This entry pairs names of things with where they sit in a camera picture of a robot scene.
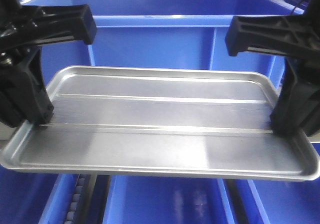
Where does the small silver metal tray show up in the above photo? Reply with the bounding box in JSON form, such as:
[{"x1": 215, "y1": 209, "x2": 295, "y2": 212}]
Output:
[{"x1": 0, "y1": 66, "x2": 320, "y2": 181}]

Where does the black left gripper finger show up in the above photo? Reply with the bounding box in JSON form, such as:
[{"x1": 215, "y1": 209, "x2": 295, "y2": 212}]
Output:
[
  {"x1": 14, "y1": 4, "x2": 97, "y2": 47},
  {"x1": 0, "y1": 47, "x2": 54, "y2": 128}
]

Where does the blue bin lower centre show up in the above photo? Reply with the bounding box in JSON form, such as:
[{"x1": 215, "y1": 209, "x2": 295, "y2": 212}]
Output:
[{"x1": 21, "y1": 0, "x2": 303, "y2": 86}]

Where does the blue bin lower right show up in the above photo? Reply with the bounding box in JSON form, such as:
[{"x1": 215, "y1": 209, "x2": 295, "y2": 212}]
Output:
[{"x1": 224, "y1": 144, "x2": 320, "y2": 224}]

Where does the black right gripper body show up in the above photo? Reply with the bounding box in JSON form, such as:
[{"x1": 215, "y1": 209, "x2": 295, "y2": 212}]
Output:
[{"x1": 303, "y1": 0, "x2": 320, "y2": 29}]

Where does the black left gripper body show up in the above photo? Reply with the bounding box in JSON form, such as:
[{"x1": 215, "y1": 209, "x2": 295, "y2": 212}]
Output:
[{"x1": 0, "y1": 0, "x2": 38, "y2": 67}]

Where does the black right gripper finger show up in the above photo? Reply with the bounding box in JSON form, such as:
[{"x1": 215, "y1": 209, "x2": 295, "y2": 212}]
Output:
[
  {"x1": 270, "y1": 58, "x2": 320, "y2": 137},
  {"x1": 225, "y1": 14, "x2": 320, "y2": 59}
]

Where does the blue bin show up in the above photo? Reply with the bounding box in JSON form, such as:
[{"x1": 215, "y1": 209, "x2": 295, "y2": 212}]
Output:
[
  {"x1": 21, "y1": 0, "x2": 303, "y2": 86},
  {"x1": 0, "y1": 167, "x2": 79, "y2": 224},
  {"x1": 224, "y1": 144, "x2": 320, "y2": 224}
]

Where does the blue bin lower left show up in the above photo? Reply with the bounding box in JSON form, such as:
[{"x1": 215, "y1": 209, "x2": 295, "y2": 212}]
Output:
[{"x1": 0, "y1": 167, "x2": 79, "y2": 224}]

